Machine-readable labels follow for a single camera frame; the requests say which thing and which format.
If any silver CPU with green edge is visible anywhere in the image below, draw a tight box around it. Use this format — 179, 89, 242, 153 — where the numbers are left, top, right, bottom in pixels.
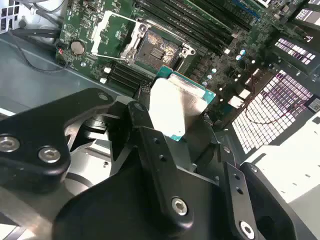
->
148, 65, 217, 142

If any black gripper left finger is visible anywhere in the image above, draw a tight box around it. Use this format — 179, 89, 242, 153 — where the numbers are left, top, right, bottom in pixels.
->
0, 87, 195, 229

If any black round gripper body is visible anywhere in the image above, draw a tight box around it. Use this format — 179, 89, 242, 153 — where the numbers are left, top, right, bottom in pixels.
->
53, 159, 235, 240

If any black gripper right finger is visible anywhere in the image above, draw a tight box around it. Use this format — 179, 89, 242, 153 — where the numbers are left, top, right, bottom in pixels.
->
199, 116, 314, 240

